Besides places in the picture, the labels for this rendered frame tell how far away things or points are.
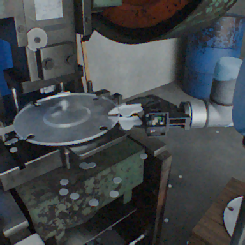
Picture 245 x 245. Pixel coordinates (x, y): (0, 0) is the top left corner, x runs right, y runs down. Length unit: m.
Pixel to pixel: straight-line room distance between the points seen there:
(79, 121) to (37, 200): 0.23
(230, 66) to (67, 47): 0.40
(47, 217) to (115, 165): 0.24
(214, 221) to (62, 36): 0.81
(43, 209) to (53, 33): 0.45
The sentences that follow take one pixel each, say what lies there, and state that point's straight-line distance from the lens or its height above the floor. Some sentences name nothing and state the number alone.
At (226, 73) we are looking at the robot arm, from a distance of 0.64.
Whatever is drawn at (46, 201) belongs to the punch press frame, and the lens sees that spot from 0.66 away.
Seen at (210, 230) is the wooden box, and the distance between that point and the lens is 0.98.
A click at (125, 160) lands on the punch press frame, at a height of 0.64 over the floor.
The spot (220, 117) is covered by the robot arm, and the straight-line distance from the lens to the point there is 0.69.
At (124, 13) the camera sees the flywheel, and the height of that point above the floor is 1.02.
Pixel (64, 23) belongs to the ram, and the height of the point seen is 1.02.
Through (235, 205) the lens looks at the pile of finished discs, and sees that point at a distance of 1.10.
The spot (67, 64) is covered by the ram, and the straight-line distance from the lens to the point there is 0.67.
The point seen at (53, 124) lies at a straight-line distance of 0.66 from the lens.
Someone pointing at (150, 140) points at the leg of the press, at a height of 0.64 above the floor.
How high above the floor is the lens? 1.11
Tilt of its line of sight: 30 degrees down
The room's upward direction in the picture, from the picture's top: straight up
